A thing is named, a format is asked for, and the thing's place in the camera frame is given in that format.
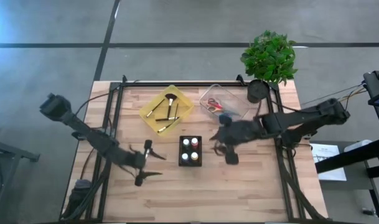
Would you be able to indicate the black monitor stand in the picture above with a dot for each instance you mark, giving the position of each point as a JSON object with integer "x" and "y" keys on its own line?
{"x": 376, "y": 84}

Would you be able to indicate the black metal table frame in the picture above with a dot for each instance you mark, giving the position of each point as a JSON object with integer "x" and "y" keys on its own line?
{"x": 176, "y": 84}

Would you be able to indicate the white plastic object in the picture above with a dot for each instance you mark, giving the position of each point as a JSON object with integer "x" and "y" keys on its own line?
{"x": 357, "y": 144}

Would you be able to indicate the large brown-bristle brush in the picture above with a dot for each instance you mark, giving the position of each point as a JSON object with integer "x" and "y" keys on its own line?
{"x": 170, "y": 105}

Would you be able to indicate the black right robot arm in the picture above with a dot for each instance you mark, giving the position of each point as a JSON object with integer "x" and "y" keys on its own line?
{"x": 301, "y": 119}

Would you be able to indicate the black plant pot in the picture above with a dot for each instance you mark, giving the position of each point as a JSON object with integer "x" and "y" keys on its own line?
{"x": 257, "y": 90}

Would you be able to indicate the green paint bottle white cap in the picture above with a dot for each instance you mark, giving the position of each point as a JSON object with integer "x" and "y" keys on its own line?
{"x": 186, "y": 142}

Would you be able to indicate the black slotted plastic basket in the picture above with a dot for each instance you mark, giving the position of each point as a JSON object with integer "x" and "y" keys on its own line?
{"x": 190, "y": 150}

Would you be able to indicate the green artificial plant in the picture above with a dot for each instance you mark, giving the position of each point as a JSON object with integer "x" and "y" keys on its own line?
{"x": 270, "y": 57}

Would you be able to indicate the white paper sheet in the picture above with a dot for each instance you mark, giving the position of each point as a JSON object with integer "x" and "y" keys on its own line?
{"x": 324, "y": 151}

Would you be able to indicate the small dark floor object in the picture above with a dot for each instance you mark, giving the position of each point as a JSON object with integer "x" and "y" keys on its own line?
{"x": 369, "y": 212}

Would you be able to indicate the clear plastic tray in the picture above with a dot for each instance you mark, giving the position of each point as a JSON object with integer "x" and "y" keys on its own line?
{"x": 229, "y": 99}

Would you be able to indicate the yellow plastic tray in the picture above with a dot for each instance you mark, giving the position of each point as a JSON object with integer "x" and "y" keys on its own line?
{"x": 183, "y": 107}

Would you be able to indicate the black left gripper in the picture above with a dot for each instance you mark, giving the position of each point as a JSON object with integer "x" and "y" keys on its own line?
{"x": 139, "y": 160}

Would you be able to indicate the yellow paint bottle white cap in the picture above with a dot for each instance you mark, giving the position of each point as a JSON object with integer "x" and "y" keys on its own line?
{"x": 194, "y": 155}

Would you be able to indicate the black equipment stand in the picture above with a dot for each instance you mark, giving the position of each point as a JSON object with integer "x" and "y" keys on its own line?
{"x": 348, "y": 157}

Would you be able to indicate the black metal side stand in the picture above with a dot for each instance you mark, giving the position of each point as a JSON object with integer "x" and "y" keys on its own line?
{"x": 18, "y": 152}

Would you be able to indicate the blue paint bottle white cap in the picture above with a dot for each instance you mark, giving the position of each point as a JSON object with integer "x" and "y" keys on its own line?
{"x": 185, "y": 156}

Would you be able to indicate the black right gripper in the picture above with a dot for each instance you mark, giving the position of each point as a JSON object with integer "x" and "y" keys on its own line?
{"x": 239, "y": 132}

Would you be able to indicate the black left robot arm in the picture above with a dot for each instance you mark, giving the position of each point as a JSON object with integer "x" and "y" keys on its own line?
{"x": 96, "y": 140}

